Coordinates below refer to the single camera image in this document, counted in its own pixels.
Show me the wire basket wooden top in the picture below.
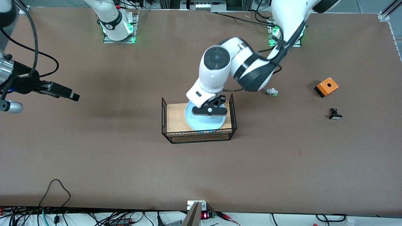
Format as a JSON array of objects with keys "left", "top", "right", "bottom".
[{"left": 161, "top": 93, "right": 238, "bottom": 144}]

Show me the black cable across table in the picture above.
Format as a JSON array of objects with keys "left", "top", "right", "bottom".
[{"left": 217, "top": 12, "right": 277, "bottom": 25}]

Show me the red clip lead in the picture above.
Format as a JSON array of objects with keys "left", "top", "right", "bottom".
[{"left": 217, "top": 212, "right": 241, "bottom": 226}]

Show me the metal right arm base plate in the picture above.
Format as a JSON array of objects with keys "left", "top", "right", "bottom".
[{"left": 103, "top": 13, "right": 139, "bottom": 44}]

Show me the grey metal bar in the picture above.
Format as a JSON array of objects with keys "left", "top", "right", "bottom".
[{"left": 182, "top": 202, "right": 202, "bottom": 226}]

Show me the wooden board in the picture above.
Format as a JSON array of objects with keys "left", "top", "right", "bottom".
[{"left": 166, "top": 103, "right": 233, "bottom": 133}]

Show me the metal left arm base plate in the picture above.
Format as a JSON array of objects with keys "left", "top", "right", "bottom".
[{"left": 268, "top": 24, "right": 302, "bottom": 47}]

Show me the light blue plate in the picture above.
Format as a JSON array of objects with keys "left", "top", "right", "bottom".
[{"left": 185, "top": 100, "right": 227, "bottom": 131}]

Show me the black square push button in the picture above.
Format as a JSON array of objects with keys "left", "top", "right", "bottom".
[{"left": 329, "top": 108, "right": 343, "bottom": 121}]

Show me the black power adapter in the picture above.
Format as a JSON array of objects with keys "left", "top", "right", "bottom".
[{"left": 108, "top": 218, "right": 132, "bottom": 226}]

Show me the aluminium frame profile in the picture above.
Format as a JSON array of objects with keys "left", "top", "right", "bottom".
[{"left": 378, "top": 0, "right": 402, "bottom": 22}]

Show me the white lit device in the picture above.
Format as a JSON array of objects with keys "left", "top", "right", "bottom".
[{"left": 187, "top": 0, "right": 226, "bottom": 11}]

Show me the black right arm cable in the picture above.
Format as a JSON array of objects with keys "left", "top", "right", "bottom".
[{"left": 0, "top": 0, "right": 59, "bottom": 78}]

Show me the white mounting bracket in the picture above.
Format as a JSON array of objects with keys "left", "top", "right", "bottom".
[{"left": 187, "top": 200, "right": 207, "bottom": 211}]

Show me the looped black cable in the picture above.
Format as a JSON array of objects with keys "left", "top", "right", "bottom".
[{"left": 39, "top": 179, "right": 71, "bottom": 209}]

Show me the orange button enclosure box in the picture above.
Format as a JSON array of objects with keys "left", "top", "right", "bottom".
[{"left": 314, "top": 77, "right": 340, "bottom": 98}]

